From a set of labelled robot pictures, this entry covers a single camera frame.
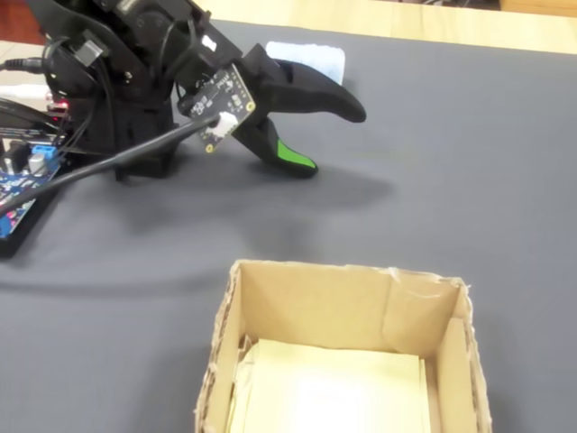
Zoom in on grey rubber mat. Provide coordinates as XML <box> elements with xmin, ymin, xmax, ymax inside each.
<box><xmin>0</xmin><ymin>18</ymin><xmax>577</xmax><ymax>433</ymax></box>

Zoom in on cream paper sheets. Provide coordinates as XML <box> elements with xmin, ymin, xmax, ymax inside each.
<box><xmin>227</xmin><ymin>337</ymin><xmax>429</xmax><ymax>433</ymax></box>

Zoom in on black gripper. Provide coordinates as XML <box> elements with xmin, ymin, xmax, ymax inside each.
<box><xmin>172</xmin><ymin>19</ymin><xmax>367</xmax><ymax>180</ymax></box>

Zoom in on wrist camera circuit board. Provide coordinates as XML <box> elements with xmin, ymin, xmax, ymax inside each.
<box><xmin>177</xmin><ymin>61</ymin><xmax>259</xmax><ymax>155</ymax></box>

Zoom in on open cardboard box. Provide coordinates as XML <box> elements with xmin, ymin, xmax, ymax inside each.
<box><xmin>191</xmin><ymin>258</ymin><xmax>493</xmax><ymax>433</ymax></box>

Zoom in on blue circuit board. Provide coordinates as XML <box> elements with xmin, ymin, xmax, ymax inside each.
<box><xmin>0</xmin><ymin>128</ymin><xmax>69</xmax><ymax>262</ymax></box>

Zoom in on light blue cloth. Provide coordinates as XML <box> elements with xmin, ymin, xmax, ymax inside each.
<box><xmin>265</xmin><ymin>40</ymin><xmax>347</xmax><ymax>87</ymax></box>

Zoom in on thin black servo cable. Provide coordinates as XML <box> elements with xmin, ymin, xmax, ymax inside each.
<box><xmin>42</xmin><ymin>35</ymin><xmax>114</xmax><ymax>159</ymax></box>

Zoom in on black power plug cable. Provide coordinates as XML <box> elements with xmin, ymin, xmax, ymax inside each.
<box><xmin>0</xmin><ymin>56</ymin><xmax>49</xmax><ymax>76</ymax></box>

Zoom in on thick black camera cable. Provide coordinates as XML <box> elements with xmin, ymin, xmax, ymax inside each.
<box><xmin>0</xmin><ymin>115</ymin><xmax>224</xmax><ymax>216</ymax></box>

